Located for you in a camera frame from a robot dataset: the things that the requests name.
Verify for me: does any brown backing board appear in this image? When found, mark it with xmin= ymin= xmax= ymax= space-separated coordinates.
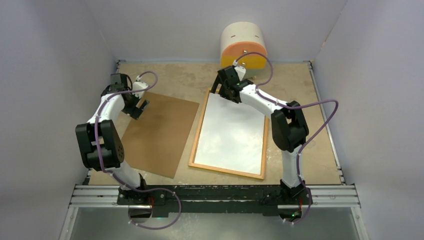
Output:
xmin=121 ymin=92 xmax=199 ymax=178

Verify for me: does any building and sky photo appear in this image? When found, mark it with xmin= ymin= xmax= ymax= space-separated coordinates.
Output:
xmin=193 ymin=93 xmax=267 ymax=176

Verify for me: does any yellow wooden picture frame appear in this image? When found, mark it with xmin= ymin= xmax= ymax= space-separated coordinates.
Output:
xmin=188 ymin=87 xmax=271 ymax=181

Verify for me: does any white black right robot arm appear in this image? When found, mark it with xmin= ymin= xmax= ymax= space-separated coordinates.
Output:
xmin=211 ymin=65 xmax=309 ymax=204

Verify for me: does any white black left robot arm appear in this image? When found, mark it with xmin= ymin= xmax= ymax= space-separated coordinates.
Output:
xmin=75 ymin=73 xmax=150 ymax=205

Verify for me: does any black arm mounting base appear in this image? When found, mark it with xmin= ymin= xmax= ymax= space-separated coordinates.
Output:
xmin=117 ymin=183 xmax=313 ymax=221

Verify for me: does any round pastel drawer cabinet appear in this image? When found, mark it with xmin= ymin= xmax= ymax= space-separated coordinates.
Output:
xmin=220 ymin=21 xmax=268 ymax=79

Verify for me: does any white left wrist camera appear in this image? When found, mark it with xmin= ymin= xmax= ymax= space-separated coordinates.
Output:
xmin=132 ymin=76 xmax=149 ymax=99

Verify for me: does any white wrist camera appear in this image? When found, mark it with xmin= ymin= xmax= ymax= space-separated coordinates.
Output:
xmin=132 ymin=76 xmax=149 ymax=99
xmin=232 ymin=60 xmax=247 ymax=81

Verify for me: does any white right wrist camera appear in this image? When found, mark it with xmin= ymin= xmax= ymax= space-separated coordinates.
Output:
xmin=232 ymin=60 xmax=247 ymax=81

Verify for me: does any aluminium rail frame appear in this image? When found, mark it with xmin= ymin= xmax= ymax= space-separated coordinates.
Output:
xmin=61 ymin=65 xmax=360 ymax=240

